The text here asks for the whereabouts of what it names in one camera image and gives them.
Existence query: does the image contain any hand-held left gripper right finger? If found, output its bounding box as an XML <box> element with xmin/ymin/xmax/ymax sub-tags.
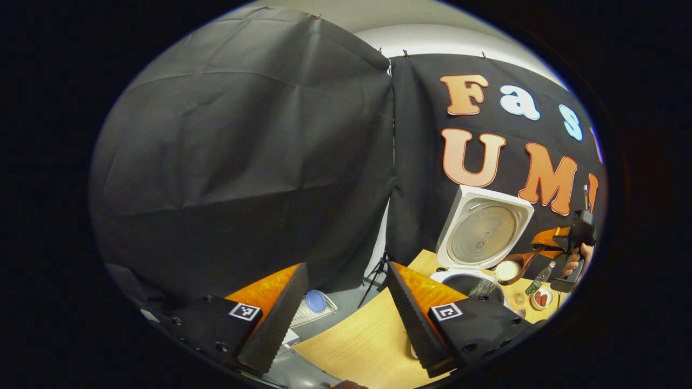
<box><xmin>387</xmin><ymin>262</ymin><xmax>544</xmax><ymax>379</ymax></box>

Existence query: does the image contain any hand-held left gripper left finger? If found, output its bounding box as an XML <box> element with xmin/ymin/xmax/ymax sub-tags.
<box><xmin>162</xmin><ymin>263</ymin><xmax>310</xmax><ymax>378</ymax></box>

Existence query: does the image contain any brown wooden spoon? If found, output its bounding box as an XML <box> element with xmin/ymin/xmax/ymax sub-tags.
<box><xmin>495</xmin><ymin>246</ymin><xmax>547</xmax><ymax>286</ymax></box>

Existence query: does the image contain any white rice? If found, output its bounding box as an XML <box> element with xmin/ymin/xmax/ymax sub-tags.
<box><xmin>469</xmin><ymin>260</ymin><xmax>521</xmax><ymax>297</ymax></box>

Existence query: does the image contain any white rice cooker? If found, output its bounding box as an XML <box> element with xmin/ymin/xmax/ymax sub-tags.
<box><xmin>430</xmin><ymin>185</ymin><xmax>535</xmax><ymax>311</ymax></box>

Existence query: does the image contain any white dish rack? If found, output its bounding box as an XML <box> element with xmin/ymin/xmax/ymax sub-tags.
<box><xmin>289</xmin><ymin>294</ymin><xmax>338</xmax><ymax>329</ymax></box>

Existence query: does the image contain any clear plastic water bottle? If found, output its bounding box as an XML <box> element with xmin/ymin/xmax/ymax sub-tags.
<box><xmin>524</xmin><ymin>261</ymin><xmax>556</xmax><ymax>297</ymax></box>

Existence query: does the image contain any blue round lid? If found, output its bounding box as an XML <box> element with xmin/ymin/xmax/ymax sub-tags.
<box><xmin>305</xmin><ymin>290</ymin><xmax>328</xmax><ymax>314</ymax></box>

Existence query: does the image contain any white oval plate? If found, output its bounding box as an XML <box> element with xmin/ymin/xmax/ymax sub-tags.
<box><xmin>530</xmin><ymin>286</ymin><xmax>554</xmax><ymax>311</ymax></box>

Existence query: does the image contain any black tripod stand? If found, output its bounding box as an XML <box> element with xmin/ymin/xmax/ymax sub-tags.
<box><xmin>357</xmin><ymin>251</ymin><xmax>392</xmax><ymax>310</ymax></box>

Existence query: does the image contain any black backdrop cloth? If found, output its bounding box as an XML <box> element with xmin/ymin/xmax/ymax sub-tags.
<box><xmin>88</xmin><ymin>5</ymin><xmax>609</xmax><ymax>314</ymax></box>

